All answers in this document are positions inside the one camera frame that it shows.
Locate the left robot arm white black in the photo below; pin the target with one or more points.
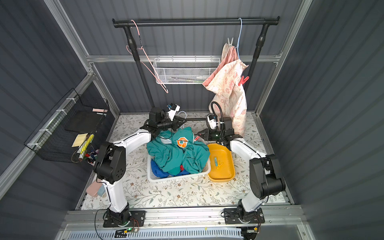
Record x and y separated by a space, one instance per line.
110 165

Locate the blue red white jacket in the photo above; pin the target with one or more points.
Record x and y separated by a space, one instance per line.
161 174

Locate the pink pen cup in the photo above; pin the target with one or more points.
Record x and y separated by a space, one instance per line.
91 157

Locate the green jacket orange letter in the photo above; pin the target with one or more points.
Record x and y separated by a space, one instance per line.
181 138

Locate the black clothes rack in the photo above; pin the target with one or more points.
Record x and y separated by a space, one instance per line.
126 24

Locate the white mesh hanging cup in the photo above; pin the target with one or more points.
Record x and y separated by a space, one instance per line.
185 70

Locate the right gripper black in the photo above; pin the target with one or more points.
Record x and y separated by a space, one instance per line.
204 132

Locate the yellow sticky notepad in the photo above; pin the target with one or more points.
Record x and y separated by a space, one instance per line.
79 140

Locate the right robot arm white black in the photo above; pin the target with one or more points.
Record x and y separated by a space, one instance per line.
266 177

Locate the yellow plastic tray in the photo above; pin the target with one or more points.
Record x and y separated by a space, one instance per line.
227 171

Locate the pink wire hanger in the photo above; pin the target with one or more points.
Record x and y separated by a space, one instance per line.
152 69

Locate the white perforated laundry basket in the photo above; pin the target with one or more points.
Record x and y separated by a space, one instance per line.
180 177

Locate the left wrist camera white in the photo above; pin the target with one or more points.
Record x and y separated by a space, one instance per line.
172 110

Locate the yellow clothespin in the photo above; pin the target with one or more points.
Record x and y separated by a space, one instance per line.
220 165

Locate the black wire mesh basket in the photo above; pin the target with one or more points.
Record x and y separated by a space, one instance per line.
87 113

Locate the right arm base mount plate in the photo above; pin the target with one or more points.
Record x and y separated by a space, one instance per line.
233 216

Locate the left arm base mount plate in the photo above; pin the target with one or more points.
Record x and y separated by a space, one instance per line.
125 219

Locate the pink floral garment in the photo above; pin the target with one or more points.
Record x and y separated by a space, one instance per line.
224 82

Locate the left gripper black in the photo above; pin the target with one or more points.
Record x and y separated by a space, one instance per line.
174 122

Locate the pink and teal flat cases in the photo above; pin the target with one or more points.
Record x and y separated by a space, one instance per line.
96 189

